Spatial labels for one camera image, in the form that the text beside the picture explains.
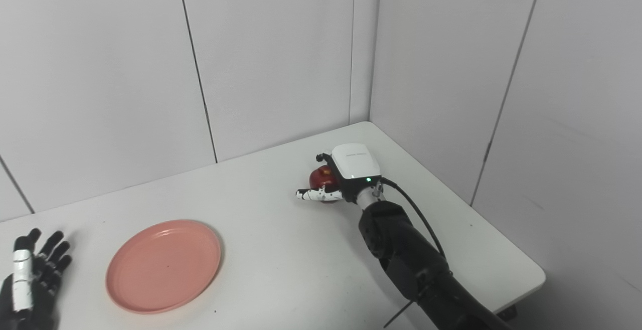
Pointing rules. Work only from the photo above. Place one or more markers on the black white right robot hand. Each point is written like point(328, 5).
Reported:
point(356, 164)

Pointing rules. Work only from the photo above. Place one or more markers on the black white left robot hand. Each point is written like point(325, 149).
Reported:
point(22, 280)

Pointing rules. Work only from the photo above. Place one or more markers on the red apple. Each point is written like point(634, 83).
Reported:
point(321, 178)

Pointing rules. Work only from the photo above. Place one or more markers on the pink round plate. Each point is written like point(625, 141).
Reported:
point(163, 267)

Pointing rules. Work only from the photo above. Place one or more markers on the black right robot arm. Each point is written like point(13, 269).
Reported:
point(411, 255)

